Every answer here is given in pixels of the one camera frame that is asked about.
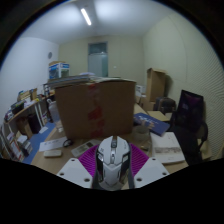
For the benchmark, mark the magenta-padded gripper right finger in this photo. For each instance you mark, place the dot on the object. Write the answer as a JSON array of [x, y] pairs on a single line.
[[151, 171]]

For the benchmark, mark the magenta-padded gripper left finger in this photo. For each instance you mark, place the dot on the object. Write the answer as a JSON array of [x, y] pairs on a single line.
[[75, 171]]

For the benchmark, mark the white computer mouse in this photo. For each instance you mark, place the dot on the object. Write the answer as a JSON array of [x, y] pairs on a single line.
[[112, 163]]

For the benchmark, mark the white remote control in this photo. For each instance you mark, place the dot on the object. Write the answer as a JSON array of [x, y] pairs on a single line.
[[83, 148]]

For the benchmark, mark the white book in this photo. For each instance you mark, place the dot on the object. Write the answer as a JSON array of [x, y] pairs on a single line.
[[166, 148]]

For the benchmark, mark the small white flat device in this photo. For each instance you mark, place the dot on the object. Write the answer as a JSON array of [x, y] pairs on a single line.
[[52, 153]]

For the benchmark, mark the white paper sheet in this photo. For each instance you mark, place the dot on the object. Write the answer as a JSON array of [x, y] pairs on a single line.
[[51, 144]]

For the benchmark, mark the clear plastic container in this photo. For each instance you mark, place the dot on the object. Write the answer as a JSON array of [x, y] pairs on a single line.
[[141, 134]]

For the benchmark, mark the blue book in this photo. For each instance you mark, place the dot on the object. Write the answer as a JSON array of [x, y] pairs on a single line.
[[153, 124]]

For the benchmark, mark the large brown cardboard box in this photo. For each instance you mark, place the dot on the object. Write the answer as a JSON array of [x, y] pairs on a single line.
[[73, 113]]

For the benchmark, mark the black office chair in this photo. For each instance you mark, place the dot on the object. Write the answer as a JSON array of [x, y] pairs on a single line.
[[190, 123]]

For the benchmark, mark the clear plastic jug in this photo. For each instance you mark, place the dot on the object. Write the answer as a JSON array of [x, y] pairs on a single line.
[[54, 112]]

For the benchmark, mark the dark suitcase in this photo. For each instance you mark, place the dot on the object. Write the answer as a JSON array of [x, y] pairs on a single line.
[[165, 105]]

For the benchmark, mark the cluttered shelf unit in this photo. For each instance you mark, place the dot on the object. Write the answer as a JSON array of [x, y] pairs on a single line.
[[20, 126]]

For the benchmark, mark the tall open cardboard box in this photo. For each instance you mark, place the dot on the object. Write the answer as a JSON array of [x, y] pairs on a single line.
[[156, 83]]

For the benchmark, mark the stack of flat sheets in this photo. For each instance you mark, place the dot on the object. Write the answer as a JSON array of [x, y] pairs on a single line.
[[71, 80]]

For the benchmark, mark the blue and white carton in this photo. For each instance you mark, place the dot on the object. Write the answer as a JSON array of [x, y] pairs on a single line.
[[59, 70]]

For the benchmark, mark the glass door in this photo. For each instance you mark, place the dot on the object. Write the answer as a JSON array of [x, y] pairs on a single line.
[[97, 63]]

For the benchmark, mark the ceiling light tube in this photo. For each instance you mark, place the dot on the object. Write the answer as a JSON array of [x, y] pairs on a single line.
[[86, 16]]

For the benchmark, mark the round wall clock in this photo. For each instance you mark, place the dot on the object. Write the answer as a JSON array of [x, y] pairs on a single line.
[[50, 55]]

